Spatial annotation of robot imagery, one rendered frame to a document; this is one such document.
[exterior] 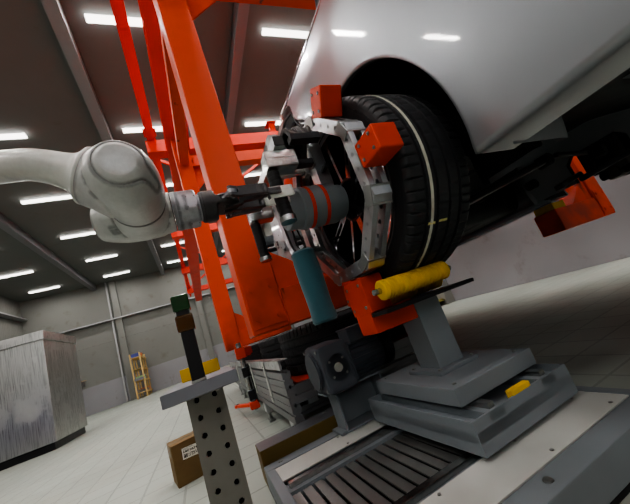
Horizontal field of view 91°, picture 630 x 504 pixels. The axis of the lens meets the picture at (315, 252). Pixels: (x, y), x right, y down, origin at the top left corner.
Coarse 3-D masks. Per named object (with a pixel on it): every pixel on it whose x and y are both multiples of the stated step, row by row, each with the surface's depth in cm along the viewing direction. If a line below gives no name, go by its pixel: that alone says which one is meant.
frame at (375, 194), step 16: (320, 128) 95; (336, 128) 87; (352, 128) 84; (352, 144) 82; (352, 160) 84; (368, 176) 80; (384, 176) 82; (368, 192) 80; (384, 192) 80; (368, 208) 83; (384, 208) 83; (368, 224) 85; (384, 224) 85; (304, 240) 128; (320, 240) 126; (368, 240) 86; (384, 240) 87; (320, 256) 120; (368, 256) 87; (384, 256) 90; (336, 272) 110; (352, 272) 98; (368, 272) 98
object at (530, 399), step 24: (504, 384) 88; (528, 384) 77; (552, 384) 79; (384, 408) 103; (408, 408) 90; (432, 408) 88; (456, 408) 80; (480, 408) 74; (504, 408) 72; (528, 408) 74; (552, 408) 77; (432, 432) 82; (456, 432) 74; (480, 432) 68; (504, 432) 70
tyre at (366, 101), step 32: (352, 96) 93; (384, 96) 93; (416, 96) 97; (416, 128) 83; (448, 128) 87; (416, 160) 80; (448, 160) 84; (416, 192) 80; (448, 192) 85; (416, 224) 82; (448, 224) 88; (416, 256) 89; (448, 256) 99
